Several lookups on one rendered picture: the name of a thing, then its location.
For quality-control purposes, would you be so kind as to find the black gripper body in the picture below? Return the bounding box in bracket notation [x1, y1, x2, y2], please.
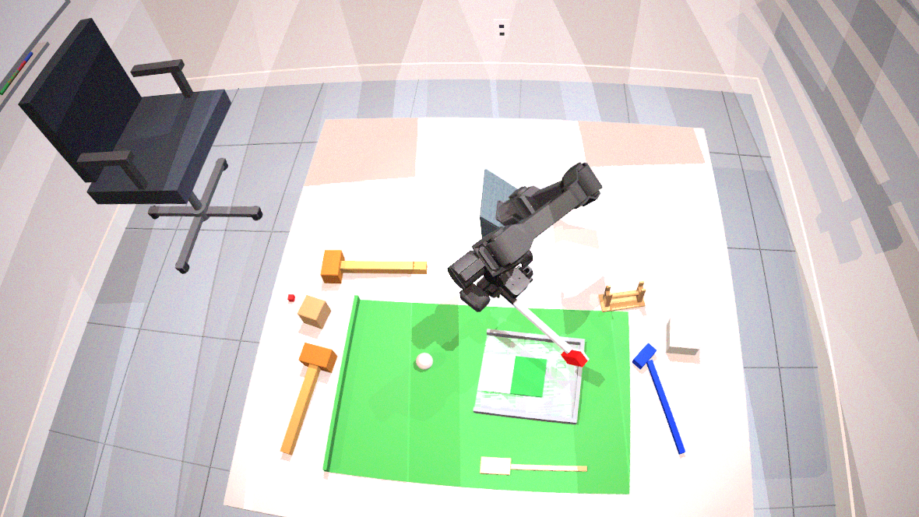
[459, 251, 533, 312]

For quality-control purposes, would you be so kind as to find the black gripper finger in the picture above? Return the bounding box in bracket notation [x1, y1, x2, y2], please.
[477, 276, 503, 299]

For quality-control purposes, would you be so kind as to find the white ball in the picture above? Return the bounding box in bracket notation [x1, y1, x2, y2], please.
[416, 353, 433, 370]

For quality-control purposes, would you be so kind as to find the tan cube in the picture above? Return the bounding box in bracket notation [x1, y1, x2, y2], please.
[298, 295, 332, 329]

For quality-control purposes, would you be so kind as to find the green flat mat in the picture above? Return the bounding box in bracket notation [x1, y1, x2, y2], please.
[328, 299, 631, 494]

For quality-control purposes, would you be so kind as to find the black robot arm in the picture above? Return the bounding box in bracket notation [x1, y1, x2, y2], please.
[447, 162, 603, 299]

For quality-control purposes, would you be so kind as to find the orange mallet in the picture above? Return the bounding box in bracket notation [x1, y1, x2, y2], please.
[280, 343, 338, 455]
[320, 250, 428, 283]

